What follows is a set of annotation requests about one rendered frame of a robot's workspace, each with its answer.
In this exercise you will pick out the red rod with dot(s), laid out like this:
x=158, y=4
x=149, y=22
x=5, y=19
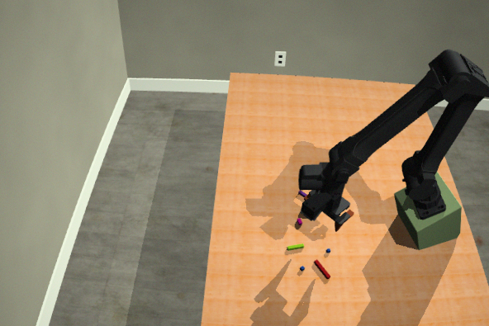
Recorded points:
x=325, y=273

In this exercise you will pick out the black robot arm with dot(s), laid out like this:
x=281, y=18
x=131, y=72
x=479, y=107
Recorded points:
x=450, y=68

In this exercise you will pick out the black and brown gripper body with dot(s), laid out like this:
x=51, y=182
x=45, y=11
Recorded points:
x=335, y=215

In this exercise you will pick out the lime green rod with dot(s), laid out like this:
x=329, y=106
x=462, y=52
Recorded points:
x=295, y=247

